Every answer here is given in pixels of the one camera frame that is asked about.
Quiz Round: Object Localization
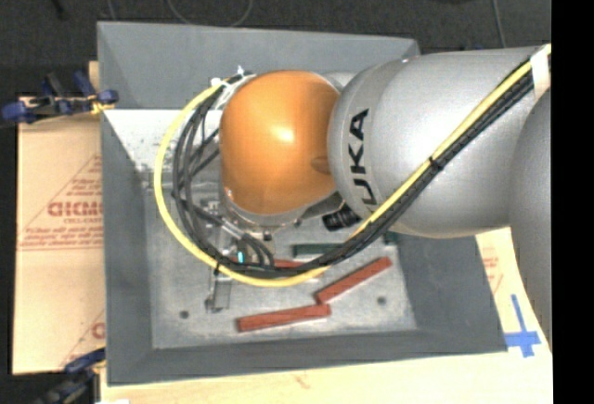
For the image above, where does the dark green flat block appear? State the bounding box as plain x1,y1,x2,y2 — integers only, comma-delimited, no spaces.
291,232,401,257

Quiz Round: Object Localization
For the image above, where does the grey metal bin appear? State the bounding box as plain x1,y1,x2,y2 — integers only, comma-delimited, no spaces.
96,20,508,385

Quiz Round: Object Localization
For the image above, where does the brown cardboard board red print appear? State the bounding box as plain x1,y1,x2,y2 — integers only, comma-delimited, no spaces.
11,107,108,376

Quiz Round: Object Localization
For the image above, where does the black cylinder on white bracket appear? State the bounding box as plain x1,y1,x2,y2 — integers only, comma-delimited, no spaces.
321,205,364,232

